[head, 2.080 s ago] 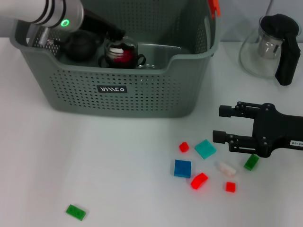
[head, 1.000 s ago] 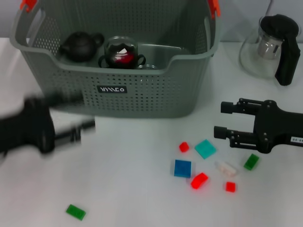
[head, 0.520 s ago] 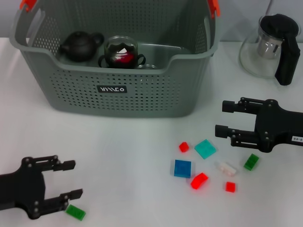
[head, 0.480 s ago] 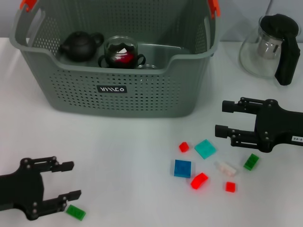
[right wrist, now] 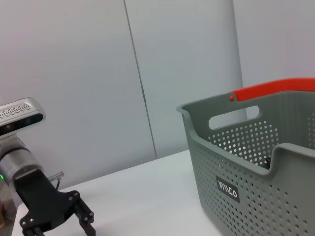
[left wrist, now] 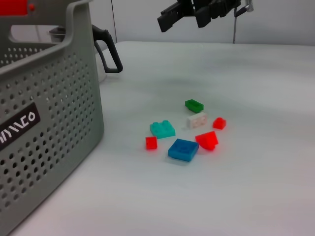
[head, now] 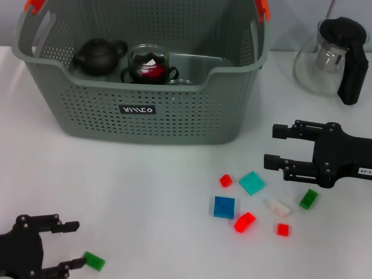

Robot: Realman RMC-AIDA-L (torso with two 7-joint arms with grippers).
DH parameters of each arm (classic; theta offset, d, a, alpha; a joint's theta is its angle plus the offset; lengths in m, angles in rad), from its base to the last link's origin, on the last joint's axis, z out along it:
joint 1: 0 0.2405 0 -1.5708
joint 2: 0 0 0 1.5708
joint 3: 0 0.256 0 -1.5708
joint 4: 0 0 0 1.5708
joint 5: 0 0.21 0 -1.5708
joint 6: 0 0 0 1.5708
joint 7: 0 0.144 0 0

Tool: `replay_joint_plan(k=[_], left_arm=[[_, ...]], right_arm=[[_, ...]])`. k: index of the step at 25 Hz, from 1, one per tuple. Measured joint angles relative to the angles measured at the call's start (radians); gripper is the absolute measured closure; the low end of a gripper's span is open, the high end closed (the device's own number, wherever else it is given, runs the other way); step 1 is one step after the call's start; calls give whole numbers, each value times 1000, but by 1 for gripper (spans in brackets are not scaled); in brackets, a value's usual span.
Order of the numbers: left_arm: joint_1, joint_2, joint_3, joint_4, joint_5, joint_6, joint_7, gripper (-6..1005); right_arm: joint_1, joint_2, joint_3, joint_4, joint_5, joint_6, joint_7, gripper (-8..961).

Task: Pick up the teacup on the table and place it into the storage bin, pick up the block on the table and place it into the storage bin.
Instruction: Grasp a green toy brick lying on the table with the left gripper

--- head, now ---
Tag dark red long brick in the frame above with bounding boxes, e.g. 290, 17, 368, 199
139, 65, 165, 79

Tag green thick brick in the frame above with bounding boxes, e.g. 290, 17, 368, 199
299, 188, 319, 210

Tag grey perforated storage bin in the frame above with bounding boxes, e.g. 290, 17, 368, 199
11, 0, 273, 145

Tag teal square plate brick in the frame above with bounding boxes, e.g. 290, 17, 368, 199
238, 171, 267, 197

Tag small red brick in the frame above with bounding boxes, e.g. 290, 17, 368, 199
219, 174, 234, 188
276, 223, 291, 238

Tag dark clay teapot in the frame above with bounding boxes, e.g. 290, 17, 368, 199
71, 37, 128, 77

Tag thin grey background cable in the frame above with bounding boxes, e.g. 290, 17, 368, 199
324, 0, 337, 19

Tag glass carafe black handle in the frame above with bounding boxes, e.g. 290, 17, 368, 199
293, 16, 370, 106

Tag blue square brick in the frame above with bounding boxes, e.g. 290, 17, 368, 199
213, 196, 241, 219

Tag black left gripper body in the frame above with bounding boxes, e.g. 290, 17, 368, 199
0, 216, 44, 279

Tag orange bin handle clip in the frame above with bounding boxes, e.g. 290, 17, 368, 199
255, 0, 271, 23
23, 0, 47, 15

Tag orange-red sloped brick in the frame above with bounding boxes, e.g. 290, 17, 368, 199
234, 212, 256, 234

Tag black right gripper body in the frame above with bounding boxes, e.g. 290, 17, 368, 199
312, 121, 372, 188

